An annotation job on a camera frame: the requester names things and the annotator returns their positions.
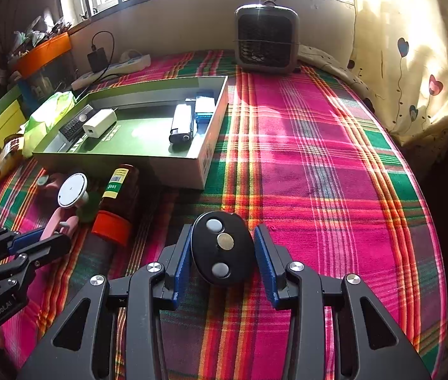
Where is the pink clip holder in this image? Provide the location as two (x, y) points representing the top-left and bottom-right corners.
(40, 208), (79, 241)

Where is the black oval device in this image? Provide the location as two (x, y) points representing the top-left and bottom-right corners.
(190, 211), (256, 286)

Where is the pink mint round gadget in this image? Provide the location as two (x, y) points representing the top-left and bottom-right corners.
(36, 173), (66, 196)

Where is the white disc green base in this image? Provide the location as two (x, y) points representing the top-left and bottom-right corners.
(57, 173), (101, 223)

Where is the brown bottle red cap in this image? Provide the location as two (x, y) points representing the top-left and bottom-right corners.
(91, 164), (139, 247)

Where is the black bar device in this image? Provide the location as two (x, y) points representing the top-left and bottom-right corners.
(169, 103), (194, 145)

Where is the white charger cube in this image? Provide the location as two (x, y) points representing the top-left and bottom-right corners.
(83, 109), (117, 139)

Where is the blue rectangular case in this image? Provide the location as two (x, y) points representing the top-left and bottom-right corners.
(195, 90), (216, 124)

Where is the snack chip bag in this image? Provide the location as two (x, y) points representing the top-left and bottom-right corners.
(0, 134), (24, 182)

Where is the plaid pink green cloth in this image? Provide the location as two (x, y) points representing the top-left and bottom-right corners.
(0, 50), (448, 379)

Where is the green tissue pack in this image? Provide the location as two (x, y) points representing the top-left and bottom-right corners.
(22, 91), (76, 159)

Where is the yellow green box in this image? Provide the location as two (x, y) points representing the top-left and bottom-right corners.
(0, 85), (26, 149)

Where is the green cardboard box tray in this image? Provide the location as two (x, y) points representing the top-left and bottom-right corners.
(34, 76), (228, 190)

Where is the orange plastic tray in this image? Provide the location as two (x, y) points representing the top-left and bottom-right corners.
(10, 33), (72, 79)

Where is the black power adapter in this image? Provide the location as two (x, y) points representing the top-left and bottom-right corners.
(87, 45), (108, 73)

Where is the white power strip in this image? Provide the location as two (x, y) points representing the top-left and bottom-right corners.
(71, 54), (151, 90)

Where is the small beige desk fan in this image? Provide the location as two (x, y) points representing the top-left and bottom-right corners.
(234, 1), (300, 74)

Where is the cream heart pattern curtain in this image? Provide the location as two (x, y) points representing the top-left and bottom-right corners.
(349, 0), (448, 148)

